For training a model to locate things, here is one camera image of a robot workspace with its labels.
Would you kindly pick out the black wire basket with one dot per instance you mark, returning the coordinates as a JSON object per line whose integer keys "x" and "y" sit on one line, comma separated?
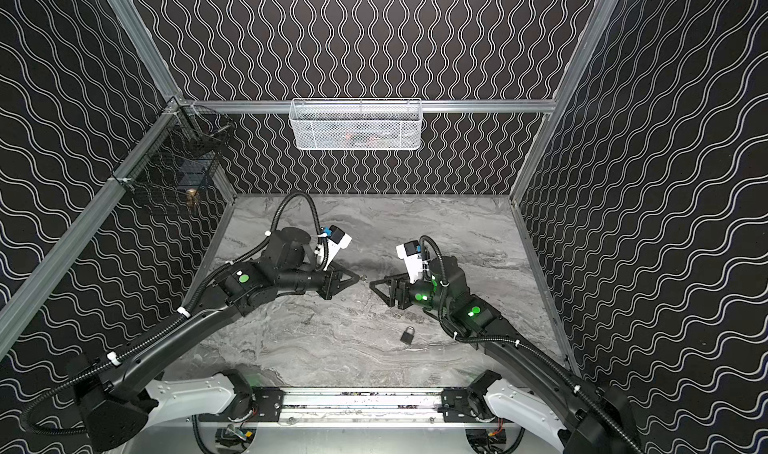
{"x": 186, "y": 154}

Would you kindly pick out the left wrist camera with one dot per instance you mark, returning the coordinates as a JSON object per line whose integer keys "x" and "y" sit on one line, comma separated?
{"x": 334, "y": 239}

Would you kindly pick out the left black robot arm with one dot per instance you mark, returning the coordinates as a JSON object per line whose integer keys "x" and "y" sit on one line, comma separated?
{"x": 113, "y": 396}

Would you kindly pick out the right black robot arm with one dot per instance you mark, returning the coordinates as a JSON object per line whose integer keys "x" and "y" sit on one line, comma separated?
{"x": 559, "y": 407}

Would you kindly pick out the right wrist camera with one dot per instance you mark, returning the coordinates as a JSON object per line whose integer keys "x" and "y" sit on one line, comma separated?
{"x": 411, "y": 254}

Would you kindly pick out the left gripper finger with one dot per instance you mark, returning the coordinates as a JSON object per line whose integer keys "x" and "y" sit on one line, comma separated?
{"x": 342, "y": 292}
{"x": 344, "y": 275}

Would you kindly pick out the black padlock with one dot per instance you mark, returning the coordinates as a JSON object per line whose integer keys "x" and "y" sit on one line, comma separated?
{"x": 407, "y": 336}

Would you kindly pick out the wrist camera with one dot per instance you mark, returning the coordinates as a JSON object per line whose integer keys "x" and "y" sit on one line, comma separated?
{"x": 334, "y": 239}
{"x": 411, "y": 254}

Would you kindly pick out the brass padlock in basket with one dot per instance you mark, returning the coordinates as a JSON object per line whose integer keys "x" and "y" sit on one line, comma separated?
{"x": 192, "y": 198}

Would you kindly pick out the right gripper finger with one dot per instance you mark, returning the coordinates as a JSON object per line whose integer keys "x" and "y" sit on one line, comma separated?
{"x": 388, "y": 283}
{"x": 386, "y": 292}

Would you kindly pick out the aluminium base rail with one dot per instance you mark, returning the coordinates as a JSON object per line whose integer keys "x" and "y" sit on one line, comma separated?
{"x": 347, "y": 407}

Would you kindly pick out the white wire mesh basket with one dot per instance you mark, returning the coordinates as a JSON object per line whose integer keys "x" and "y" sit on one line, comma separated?
{"x": 357, "y": 124}

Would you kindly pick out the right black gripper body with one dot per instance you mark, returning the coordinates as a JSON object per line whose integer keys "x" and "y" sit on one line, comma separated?
{"x": 402, "y": 291}

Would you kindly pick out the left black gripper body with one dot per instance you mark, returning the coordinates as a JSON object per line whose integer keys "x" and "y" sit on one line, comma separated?
{"x": 327, "y": 281}

